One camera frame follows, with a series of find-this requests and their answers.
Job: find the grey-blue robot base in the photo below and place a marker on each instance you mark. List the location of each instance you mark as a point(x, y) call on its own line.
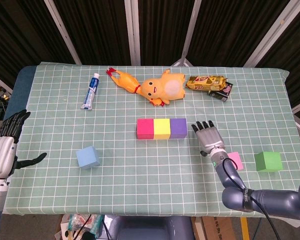
point(150, 228)

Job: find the dark pleated curtain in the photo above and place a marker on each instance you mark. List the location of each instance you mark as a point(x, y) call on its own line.
point(100, 27)

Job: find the gold snack packet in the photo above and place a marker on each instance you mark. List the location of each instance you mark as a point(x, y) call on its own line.
point(205, 83)

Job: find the dark blue table pad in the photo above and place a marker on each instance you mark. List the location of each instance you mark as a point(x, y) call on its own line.
point(17, 95)

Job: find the brown cardboard box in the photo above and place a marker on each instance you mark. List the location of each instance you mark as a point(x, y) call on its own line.
point(215, 228)

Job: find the yellow plush duck toy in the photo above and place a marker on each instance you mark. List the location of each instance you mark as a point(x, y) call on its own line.
point(162, 87)

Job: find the green foam cube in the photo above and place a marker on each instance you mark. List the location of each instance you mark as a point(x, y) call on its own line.
point(268, 162)

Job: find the light blue foam cube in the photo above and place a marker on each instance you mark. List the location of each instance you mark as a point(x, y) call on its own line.
point(88, 157)

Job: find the magenta foam cube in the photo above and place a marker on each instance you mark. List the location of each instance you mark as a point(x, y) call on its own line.
point(145, 128)

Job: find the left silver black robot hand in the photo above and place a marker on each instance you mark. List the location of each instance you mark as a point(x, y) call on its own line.
point(1, 157)

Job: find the green checked tablecloth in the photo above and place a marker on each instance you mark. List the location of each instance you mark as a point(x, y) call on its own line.
point(150, 180)

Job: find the clear plastic snack bag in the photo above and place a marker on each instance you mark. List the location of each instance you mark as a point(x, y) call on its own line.
point(77, 225)

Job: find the light pink foam cube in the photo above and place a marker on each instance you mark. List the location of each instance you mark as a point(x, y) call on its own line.
point(236, 160)

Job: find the blue white toothpaste tube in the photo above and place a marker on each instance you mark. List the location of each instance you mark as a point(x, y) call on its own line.
point(90, 92)

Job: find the black drink carton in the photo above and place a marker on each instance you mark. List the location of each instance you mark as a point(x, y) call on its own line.
point(221, 94)

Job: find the purple foam cube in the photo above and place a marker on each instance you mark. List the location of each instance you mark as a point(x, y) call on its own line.
point(178, 127)

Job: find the yellow foam cube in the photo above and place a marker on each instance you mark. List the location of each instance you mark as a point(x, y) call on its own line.
point(162, 128)

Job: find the orange rubber chicken toy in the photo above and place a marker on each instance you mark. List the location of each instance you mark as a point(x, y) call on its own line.
point(125, 81)

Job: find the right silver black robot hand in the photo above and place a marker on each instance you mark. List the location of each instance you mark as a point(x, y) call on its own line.
point(211, 140)

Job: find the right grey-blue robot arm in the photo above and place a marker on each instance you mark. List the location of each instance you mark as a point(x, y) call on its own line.
point(272, 202)

